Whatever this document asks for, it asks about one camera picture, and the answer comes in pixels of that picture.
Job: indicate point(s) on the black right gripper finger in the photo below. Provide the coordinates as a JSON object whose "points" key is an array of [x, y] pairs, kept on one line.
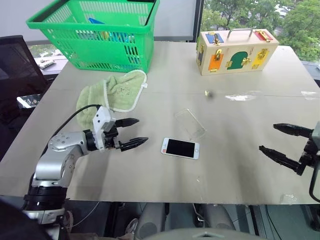
{"points": [[292, 129], [285, 160]]}

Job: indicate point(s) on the clear plastic phone case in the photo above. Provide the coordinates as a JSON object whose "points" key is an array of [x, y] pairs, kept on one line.
{"points": [[191, 125]]}

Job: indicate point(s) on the grey rounded shape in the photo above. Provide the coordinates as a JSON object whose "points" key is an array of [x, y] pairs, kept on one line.
{"points": [[151, 220]]}

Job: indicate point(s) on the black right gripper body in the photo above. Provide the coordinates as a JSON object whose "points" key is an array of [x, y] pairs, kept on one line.
{"points": [[311, 155]]}

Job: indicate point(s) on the wooden latch lock box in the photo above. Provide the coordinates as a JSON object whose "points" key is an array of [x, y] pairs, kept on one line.
{"points": [[237, 62]]}

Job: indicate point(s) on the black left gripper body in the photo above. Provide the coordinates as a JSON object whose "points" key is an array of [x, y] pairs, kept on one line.
{"points": [[111, 137]]}

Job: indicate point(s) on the green plastic shopping basket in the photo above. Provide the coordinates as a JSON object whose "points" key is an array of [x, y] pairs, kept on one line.
{"points": [[100, 51]]}

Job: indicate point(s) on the clear plastic scrap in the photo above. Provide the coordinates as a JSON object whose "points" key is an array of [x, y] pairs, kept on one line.
{"points": [[241, 96], [308, 95], [288, 198]]}

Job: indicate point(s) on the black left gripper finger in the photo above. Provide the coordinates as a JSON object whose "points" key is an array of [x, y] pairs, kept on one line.
{"points": [[133, 143], [127, 122]]}

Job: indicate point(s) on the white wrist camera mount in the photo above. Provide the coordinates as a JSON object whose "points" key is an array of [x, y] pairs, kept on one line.
{"points": [[100, 120], [317, 132]]}

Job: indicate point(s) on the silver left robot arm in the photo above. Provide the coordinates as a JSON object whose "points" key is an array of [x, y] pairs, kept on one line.
{"points": [[50, 165]]}

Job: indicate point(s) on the grey shoe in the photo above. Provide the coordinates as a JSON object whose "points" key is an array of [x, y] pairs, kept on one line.
{"points": [[132, 226]]}

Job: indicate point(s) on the black office chair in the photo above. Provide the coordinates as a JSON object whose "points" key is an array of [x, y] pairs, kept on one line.
{"points": [[17, 65]]}

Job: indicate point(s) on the white smartphone with orange sticker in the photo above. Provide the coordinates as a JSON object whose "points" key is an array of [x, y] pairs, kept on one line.
{"points": [[180, 148]]}

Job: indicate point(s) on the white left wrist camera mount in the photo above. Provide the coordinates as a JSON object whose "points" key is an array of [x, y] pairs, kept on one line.
{"points": [[100, 120]]}

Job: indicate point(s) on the blue item in basket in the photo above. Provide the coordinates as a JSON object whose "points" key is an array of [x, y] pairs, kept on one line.
{"points": [[96, 21]]}

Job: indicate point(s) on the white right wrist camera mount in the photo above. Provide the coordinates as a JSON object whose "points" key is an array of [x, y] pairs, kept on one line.
{"points": [[317, 132]]}

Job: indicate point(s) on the dark window frame post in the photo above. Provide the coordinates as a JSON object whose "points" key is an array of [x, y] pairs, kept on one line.
{"points": [[197, 20]]}

